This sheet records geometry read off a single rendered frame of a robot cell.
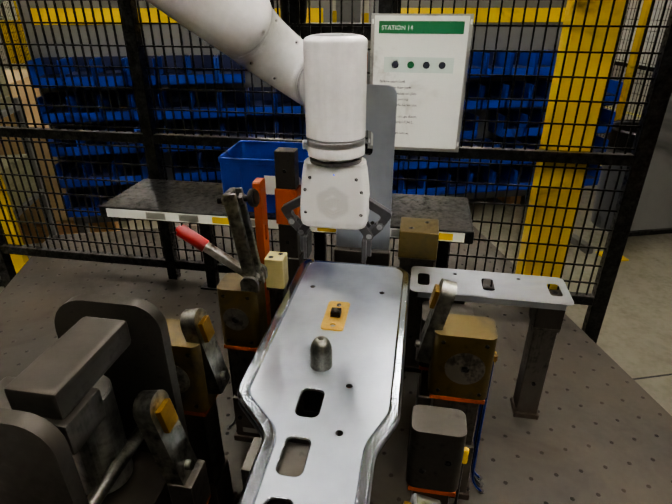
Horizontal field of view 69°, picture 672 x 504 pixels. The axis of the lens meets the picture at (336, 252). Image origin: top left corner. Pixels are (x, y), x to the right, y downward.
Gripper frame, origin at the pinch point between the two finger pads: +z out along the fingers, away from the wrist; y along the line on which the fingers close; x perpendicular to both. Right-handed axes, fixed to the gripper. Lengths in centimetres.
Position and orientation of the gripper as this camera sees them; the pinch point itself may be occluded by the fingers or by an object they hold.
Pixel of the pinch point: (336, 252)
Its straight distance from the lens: 77.4
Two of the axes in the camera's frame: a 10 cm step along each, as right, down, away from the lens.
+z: 0.0, 8.9, 4.5
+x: 1.7, -4.5, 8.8
